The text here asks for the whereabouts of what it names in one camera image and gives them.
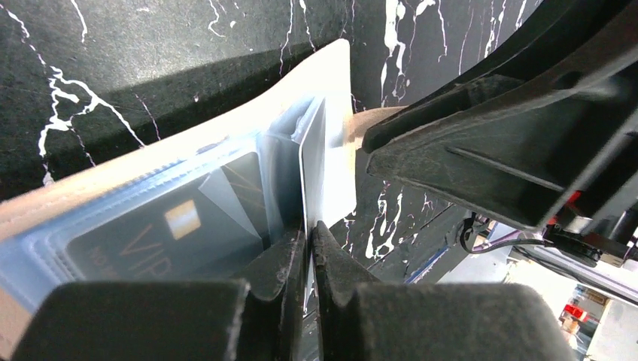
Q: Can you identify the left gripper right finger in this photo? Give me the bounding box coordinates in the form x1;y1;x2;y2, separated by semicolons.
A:
311;222;574;360

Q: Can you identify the dark grey card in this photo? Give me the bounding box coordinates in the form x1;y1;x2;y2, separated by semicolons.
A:
294;99;326;236

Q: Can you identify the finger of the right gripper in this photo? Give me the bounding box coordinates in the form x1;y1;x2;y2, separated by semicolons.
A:
362;1;637;229

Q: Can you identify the beige leather card holder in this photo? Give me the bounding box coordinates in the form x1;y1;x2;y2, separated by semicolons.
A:
1;40;397;359

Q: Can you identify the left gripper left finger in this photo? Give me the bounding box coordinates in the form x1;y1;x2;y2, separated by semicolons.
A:
12;230;307;360

